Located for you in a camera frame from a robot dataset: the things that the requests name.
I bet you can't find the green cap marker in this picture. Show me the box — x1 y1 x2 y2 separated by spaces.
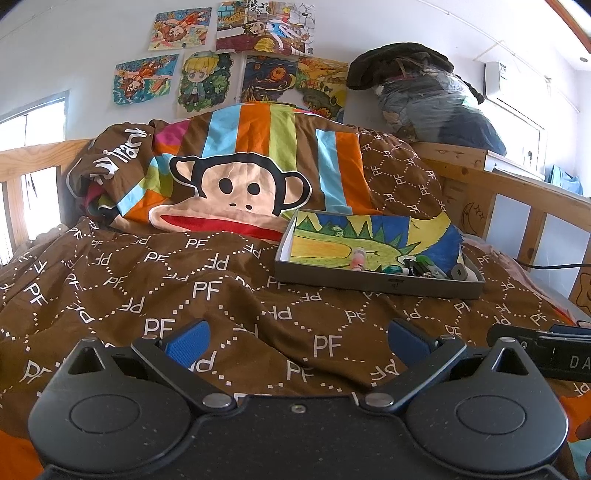
415 255 446 278

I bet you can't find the white USB charger plug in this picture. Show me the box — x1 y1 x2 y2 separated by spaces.
449 263 478 282

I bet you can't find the pink cosmetic tube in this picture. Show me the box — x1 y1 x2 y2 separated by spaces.
349 248 367 271

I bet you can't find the black binder clip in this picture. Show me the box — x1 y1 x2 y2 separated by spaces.
415 262 432 276

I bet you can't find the teal nail polish bottle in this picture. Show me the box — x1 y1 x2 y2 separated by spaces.
383 265 410 275

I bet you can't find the grey metal tray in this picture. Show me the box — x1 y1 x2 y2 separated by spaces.
274 209 485 300

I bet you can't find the brown PF patterned duvet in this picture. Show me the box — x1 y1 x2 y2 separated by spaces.
0 120 591 444

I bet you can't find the dinosaur painting paper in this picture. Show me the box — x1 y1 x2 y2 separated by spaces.
287 210 463 273

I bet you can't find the blue hanging clothing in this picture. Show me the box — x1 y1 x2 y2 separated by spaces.
546 165 583 195

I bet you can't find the striped monkey face pillow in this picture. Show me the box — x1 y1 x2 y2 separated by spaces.
66 103 378 241

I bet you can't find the bagged bedding bundle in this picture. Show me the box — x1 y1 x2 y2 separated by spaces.
378 67 507 155

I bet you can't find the white air conditioner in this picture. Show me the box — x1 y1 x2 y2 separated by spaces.
484 62 547 127

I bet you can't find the anime drawing lower left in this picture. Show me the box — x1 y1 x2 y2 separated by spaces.
112 54 178 105

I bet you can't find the anime drawing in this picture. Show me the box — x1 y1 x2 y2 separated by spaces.
148 7 212 51
112 54 178 105

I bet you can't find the blond character drawing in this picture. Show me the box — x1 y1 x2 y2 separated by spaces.
176 52 233 117

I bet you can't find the dark swirl painting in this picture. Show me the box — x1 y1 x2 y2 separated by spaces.
240 55 298 102

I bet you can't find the orange landscape painting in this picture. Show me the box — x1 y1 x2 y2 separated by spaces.
295 57 349 122

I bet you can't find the black fuzzy hat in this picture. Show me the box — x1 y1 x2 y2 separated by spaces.
346 42 485 108

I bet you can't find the anime drawing upper left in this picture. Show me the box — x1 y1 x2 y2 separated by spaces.
148 7 212 51

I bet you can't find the cartoon drawing upper right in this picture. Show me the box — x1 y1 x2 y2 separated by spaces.
215 1 315 57

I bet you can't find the black power cable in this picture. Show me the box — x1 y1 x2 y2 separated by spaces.
513 257 591 270

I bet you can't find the wooden side rail left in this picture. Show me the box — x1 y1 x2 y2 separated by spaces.
1 139 91 251

